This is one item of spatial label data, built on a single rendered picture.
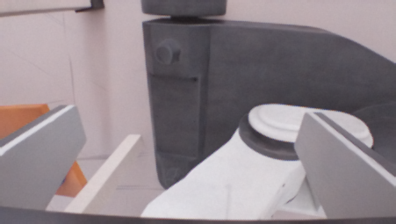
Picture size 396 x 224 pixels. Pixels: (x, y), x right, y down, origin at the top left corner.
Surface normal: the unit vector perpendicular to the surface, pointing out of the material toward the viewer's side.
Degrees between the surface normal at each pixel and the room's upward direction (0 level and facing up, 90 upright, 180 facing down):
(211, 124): 0
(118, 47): 0
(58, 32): 0
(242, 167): 90
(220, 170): 90
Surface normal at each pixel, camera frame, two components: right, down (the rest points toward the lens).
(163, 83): -0.21, 0.48
